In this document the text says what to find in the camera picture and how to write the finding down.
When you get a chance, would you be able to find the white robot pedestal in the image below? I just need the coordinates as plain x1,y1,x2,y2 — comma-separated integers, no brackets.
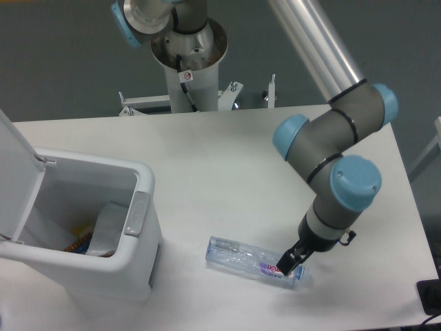
151,18,227,113

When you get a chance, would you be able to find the white paper envelope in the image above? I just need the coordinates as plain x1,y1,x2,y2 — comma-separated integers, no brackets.
85,202,128,257

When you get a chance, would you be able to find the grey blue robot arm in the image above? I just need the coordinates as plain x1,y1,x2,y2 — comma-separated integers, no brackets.
111,1,398,274

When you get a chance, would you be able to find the yellow wrapper in bin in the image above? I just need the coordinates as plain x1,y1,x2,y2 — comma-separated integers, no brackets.
72,224,94,239

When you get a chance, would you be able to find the black cable on pedestal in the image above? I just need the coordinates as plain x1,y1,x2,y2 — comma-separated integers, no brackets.
174,54,201,113

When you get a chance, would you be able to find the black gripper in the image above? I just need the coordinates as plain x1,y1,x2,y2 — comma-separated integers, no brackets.
277,217,338,276

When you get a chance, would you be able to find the colourful snack wrapper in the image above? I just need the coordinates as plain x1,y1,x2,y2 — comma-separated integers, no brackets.
63,232,92,254

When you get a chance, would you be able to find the white frame leg right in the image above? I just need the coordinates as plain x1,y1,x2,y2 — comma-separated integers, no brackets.
408,117,440,183

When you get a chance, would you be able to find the clear plastic water bottle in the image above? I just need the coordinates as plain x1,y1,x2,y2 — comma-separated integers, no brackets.
205,236,311,288

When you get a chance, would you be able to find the white trash can lid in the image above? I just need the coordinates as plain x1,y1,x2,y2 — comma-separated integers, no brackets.
1,113,45,240

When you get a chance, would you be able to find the black device at edge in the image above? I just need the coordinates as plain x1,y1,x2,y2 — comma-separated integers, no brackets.
416,279,440,315

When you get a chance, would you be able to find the white trash can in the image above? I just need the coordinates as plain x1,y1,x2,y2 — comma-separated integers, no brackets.
1,148,163,301

